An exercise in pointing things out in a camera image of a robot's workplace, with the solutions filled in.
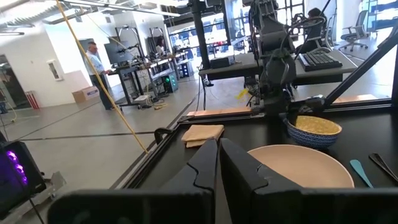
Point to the black table frame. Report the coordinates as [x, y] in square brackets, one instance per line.
[141, 168]

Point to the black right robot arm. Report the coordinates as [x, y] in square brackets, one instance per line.
[270, 31]

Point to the black frame post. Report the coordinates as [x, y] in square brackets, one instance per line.
[200, 34]

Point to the black diagonal frame strut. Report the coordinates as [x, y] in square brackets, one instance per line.
[357, 71]

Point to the grey office chair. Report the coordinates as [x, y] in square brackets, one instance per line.
[354, 34]

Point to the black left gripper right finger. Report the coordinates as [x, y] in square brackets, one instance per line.
[264, 202]

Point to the black standing desk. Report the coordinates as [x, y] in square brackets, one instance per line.
[127, 77]

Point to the tan folded cloth napkin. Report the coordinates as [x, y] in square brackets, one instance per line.
[202, 132]

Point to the red white striped object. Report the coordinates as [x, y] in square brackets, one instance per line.
[32, 99]

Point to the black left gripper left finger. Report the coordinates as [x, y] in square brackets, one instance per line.
[186, 202]

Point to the person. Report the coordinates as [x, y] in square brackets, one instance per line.
[96, 65]
[160, 48]
[314, 31]

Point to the grey metal bracket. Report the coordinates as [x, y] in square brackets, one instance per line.
[54, 185]

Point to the black box device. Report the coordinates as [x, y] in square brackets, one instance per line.
[222, 62]

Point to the black keyboard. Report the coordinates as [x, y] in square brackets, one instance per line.
[320, 60]

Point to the black monitor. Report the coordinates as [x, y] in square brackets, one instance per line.
[118, 53]

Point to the blue patterned bowl yellow inside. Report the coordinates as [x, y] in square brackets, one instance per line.
[311, 138]

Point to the grey desk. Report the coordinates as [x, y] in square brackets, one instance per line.
[236, 67]
[348, 63]

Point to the black table clamp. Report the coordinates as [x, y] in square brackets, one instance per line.
[160, 132]

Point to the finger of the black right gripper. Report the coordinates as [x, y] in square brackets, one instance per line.
[270, 105]
[282, 105]

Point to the metal spoon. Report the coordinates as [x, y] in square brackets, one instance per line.
[384, 166]

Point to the computer tower green light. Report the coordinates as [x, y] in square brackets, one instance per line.
[170, 82]

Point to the beige round plate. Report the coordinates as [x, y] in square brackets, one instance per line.
[301, 168]

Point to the wooden side board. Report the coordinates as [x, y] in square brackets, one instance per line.
[217, 112]

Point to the black computer case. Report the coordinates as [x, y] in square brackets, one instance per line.
[15, 174]

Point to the cardboard box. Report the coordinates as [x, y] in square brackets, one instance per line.
[85, 94]

